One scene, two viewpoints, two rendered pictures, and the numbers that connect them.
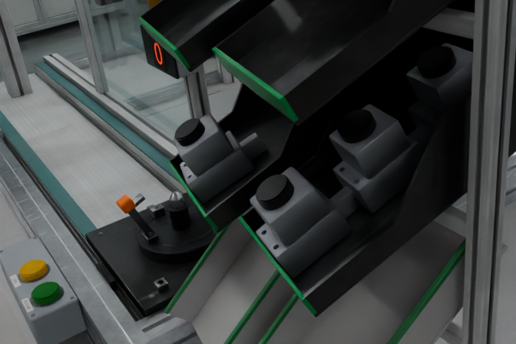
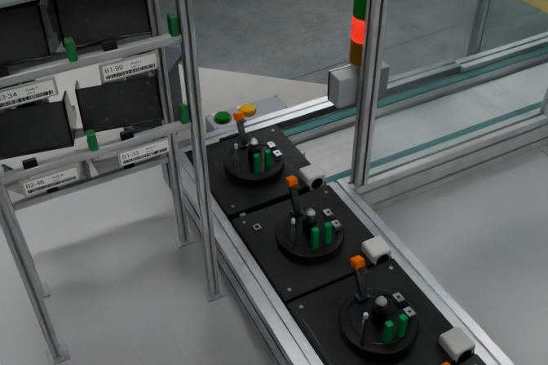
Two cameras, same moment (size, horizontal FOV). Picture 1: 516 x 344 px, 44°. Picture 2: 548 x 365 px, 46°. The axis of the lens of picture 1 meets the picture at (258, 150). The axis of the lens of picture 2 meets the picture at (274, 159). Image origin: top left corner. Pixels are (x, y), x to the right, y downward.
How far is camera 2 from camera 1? 143 cm
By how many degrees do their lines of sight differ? 75
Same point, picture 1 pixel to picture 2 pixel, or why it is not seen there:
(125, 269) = (228, 142)
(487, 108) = not seen: outside the picture
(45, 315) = (208, 120)
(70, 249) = (267, 121)
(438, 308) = not seen: hidden behind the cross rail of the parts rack
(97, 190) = not seen: hidden behind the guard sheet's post
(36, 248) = (273, 108)
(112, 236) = (267, 135)
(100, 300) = (213, 139)
